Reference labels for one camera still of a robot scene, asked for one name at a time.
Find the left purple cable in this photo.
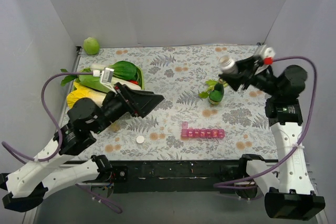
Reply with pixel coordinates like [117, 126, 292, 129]
[1, 69, 123, 214]

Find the white pill bottle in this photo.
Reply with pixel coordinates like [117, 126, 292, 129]
[219, 56, 238, 74]

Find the round green cabbage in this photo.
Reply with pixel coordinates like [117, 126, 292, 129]
[82, 37, 100, 55]

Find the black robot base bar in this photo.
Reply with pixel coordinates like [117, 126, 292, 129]
[81, 159, 266, 195]

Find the celery stalk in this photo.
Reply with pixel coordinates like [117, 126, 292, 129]
[198, 79, 228, 99]

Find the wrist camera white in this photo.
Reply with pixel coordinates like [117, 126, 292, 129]
[100, 67, 114, 86]
[254, 45, 275, 65]

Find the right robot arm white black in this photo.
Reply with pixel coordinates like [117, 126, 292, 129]
[216, 56, 325, 221]

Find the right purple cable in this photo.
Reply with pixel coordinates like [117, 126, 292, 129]
[213, 55, 318, 189]

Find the yellow napa cabbage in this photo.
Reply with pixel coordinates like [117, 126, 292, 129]
[66, 82, 107, 109]

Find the pink weekly pill organizer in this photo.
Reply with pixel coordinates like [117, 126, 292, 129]
[181, 122, 225, 139]

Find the purple cable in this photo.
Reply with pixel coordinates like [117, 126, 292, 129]
[1, 69, 123, 214]
[213, 55, 318, 189]

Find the green plastic tray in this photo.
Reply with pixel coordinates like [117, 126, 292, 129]
[75, 67, 143, 88]

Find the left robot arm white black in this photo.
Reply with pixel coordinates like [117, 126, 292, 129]
[1, 83, 164, 212]

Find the floral table mat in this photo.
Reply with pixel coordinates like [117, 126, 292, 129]
[76, 45, 277, 161]

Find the green glass bottle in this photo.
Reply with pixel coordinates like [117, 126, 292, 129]
[208, 83, 224, 105]

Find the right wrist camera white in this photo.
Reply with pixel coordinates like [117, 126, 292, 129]
[254, 45, 275, 65]

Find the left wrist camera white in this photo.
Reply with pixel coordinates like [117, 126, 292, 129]
[100, 67, 114, 86]

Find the bok choy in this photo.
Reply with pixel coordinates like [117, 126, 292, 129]
[89, 60, 138, 81]

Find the red chili pepper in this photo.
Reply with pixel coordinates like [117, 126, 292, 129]
[128, 80, 141, 86]

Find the white bottle cap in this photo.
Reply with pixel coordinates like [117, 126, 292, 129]
[136, 135, 145, 144]

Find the green napa cabbage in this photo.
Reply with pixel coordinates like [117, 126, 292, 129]
[77, 75, 142, 93]

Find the small orange capped jar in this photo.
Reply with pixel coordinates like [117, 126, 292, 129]
[109, 123, 121, 132]

